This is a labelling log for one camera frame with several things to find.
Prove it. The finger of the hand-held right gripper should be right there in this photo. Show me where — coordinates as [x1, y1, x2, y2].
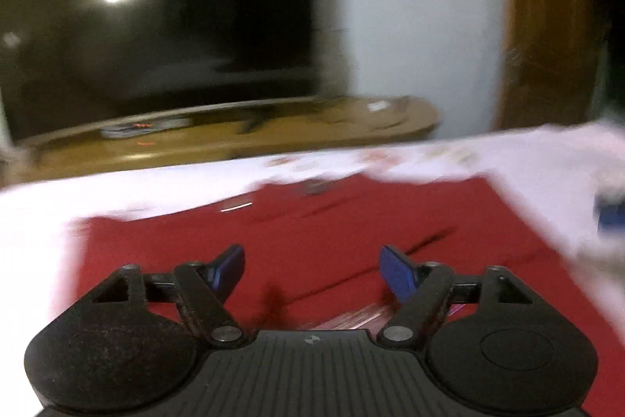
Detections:
[592, 189, 625, 235]

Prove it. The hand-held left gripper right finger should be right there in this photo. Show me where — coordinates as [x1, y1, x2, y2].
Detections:
[379, 244, 535, 344]

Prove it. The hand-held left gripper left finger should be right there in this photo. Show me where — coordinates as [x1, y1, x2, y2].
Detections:
[90, 244, 246, 348]

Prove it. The red garment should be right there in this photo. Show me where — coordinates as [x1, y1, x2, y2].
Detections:
[66, 175, 625, 417]

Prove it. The wooden television stand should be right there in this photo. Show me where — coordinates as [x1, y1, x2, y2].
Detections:
[0, 95, 443, 188]

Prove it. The dark set-top box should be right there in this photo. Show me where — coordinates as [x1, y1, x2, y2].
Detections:
[100, 116, 192, 141]

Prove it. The wooden door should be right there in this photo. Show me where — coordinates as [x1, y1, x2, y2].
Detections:
[495, 0, 612, 131]

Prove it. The pink printed bed sheet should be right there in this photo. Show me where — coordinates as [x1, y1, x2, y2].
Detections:
[0, 121, 625, 417]

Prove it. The black flat television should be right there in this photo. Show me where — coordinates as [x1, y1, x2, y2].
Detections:
[0, 0, 319, 145]

